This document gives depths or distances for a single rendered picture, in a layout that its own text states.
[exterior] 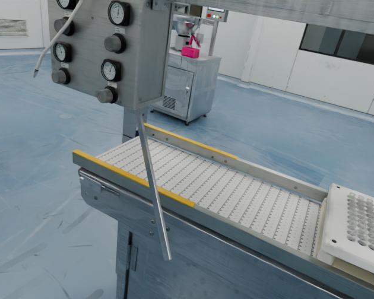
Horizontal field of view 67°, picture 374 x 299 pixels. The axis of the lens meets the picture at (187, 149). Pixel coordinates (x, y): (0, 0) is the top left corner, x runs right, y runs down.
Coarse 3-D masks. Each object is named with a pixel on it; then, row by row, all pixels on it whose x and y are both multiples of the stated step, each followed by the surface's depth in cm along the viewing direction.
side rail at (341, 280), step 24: (96, 168) 68; (144, 192) 63; (192, 216) 59; (216, 216) 57; (240, 240) 55; (264, 240) 53; (288, 264) 52; (312, 264) 49; (336, 288) 49; (360, 288) 47
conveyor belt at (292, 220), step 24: (144, 168) 75; (168, 168) 77; (192, 168) 79; (216, 168) 81; (192, 192) 69; (216, 192) 70; (240, 192) 72; (264, 192) 74; (288, 192) 75; (240, 216) 64; (264, 216) 65; (288, 216) 66; (312, 216) 68; (288, 240) 59; (312, 240) 60
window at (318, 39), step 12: (312, 24) 474; (312, 36) 480; (324, 36) 471; (336, 36) 462; (348, 36) 454; (360, 36) 446; (372, 36) 438; (300, 48) 495; (312, 48) 486; (324, 48) 476; (336, 48) 468; (348, 48) 459; (360, 48) 451; (372, 48) 443; (360, 60) 455; (372, 60) 448
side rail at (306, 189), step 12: (156, 132) 90; (180, 144) 87; (192, 144) 85; (204, 156) 85; (216, 156) 83; (240, 168) 80; (252, 168) 79; (264, 168) 78; (276, 180) 77; (288, 180) 75; (300, 180) 75; (300, 192) 74; (312, 192) 73; (324, 192) 71
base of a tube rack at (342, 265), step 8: (320, 216) 66; (320, 224) 62; (320, 232) 59; (320, 240) 56; (320, 248) 54; (336, 264) 51; (344, 264) 52; (352, 272) 50; (360, 272) 50; (368, 272) 51; (368, 280) 49
